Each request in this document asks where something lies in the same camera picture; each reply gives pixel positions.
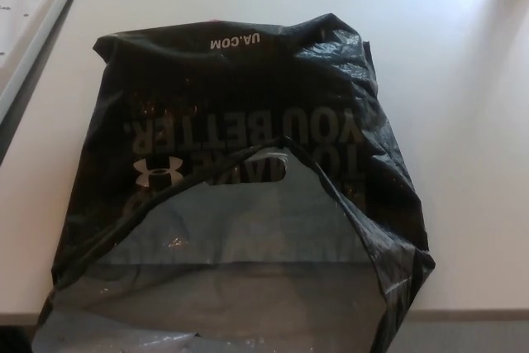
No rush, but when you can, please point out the white punched paper sheet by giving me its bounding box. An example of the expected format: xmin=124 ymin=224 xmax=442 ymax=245
xmin=0 ymin=0 xmax=55 ymax=69

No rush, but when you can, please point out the black Under Armour plastic bag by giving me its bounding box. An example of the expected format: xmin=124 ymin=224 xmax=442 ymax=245
xmin=36 ymin=13 xmax=438 ymax=353

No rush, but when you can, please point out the white adjoining desk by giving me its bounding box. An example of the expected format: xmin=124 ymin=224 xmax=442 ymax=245
xmin=0 ymin=0 xmax=86 ymax=100

